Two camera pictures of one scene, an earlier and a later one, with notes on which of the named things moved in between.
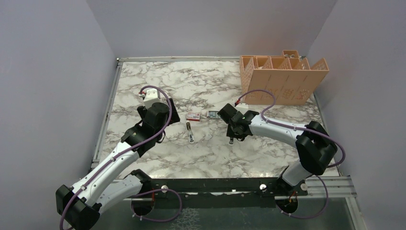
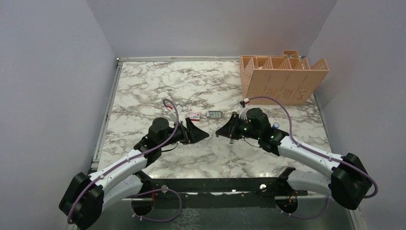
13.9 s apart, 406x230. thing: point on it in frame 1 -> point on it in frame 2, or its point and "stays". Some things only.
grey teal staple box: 212,114 stays
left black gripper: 175,118 -> 192,133
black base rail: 230,193 stays
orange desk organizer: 287,76 stays
